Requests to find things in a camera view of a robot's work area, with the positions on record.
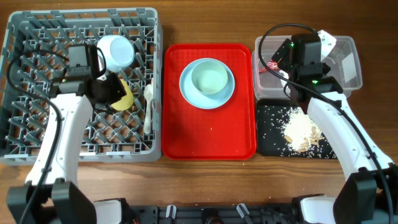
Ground red ketchup sachet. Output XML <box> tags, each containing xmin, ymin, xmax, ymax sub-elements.
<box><xmin>259</xmin><ymin>60</ymin><xmax>279</xmax><ymax>73</ymax></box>

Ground yellow plastic cup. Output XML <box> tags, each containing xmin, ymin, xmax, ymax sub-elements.
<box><xmin>111</xmin><ymin>79</ymin><xmax>134</xmax><ymax>111</ymax></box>

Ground light blue small bowl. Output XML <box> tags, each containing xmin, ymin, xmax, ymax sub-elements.
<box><xmin>97</xmin><ymin>35</ymin><xmax>135</xmax><ymax>73</ymax></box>

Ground white plastic spoon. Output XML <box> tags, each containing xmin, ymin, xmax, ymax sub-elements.
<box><xmin>144</xmin><ymin>84</ymin><xmax>153</xmax><ymax>134</ymax></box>

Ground leftover rice and scraps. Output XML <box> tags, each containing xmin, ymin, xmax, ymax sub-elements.
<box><xmin>282</xmin><ymin>107</ymin><xmax>325</xmax><ymax>152</ymax></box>

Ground light green bowl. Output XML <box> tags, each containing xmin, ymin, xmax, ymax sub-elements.
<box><xmin>192</xmin><ymin>59</ymin><xmax>228</xmax><ymax>95</ymax></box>

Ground light blue plate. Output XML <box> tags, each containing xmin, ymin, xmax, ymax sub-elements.
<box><xmin>179</xmin><ymin>58</ymin><xmax>235</xmax><ymax>110</ymax></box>

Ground white napkin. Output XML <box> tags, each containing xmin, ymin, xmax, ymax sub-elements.
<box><xmin>279</xmin><ymin>70</ymin><xmax>290</xmax><ymax>95</ymax></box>

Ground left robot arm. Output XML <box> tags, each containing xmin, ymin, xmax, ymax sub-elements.
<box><xmin>6</xmin><ymin>44</ymin><xmax>133</xmax><ymax>223</ymax></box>

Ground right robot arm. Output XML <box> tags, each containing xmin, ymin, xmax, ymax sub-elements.
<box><xmin>272</xmin><ymin>34</ymin><xmax>397</xmax><ymax>223</ymax></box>

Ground grey plastic dishwasher rack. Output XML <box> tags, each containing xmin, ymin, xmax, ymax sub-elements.
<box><xmin>1</xmin><ymin>7</ymin><xmax>163</xmax><ymax>166</ymax></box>

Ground black plastic waste tray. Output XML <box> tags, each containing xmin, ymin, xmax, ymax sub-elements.
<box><xmin>256</xmin><ymin>99</ymin><xmax>336</xmax><ymax>159</ymax></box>

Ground clear plastic storage bin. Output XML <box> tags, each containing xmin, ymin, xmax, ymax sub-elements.
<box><xmin>252</xmin><ymin>35</ymin><xmax>363</xmax><ymax>100</ymax></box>

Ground red plastic serving tray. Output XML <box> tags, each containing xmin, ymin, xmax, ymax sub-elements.
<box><xmin>161</xmin><ymin>43</ymin><xmax>256</xmax><ymax>161</ymax></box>

